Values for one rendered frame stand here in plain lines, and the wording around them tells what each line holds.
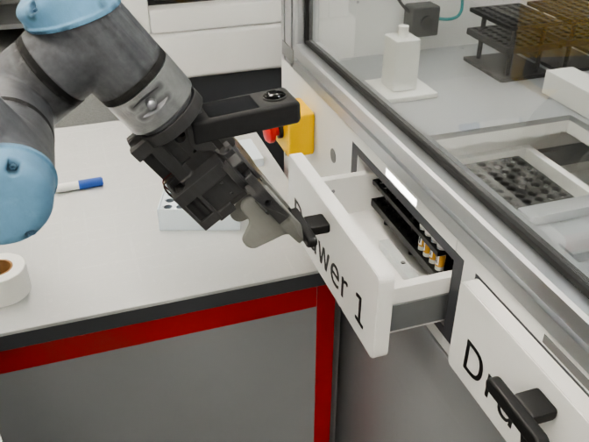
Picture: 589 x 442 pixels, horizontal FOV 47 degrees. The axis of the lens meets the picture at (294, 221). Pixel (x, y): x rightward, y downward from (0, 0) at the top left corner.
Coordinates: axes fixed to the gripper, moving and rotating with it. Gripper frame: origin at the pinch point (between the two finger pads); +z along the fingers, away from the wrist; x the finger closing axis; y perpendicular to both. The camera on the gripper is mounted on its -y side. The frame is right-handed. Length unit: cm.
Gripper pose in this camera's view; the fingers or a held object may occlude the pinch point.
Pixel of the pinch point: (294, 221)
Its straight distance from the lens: 77.0
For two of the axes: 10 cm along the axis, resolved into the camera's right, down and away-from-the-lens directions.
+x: 3.1, 5.0, -8.0
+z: 5.4, 6.0, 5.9
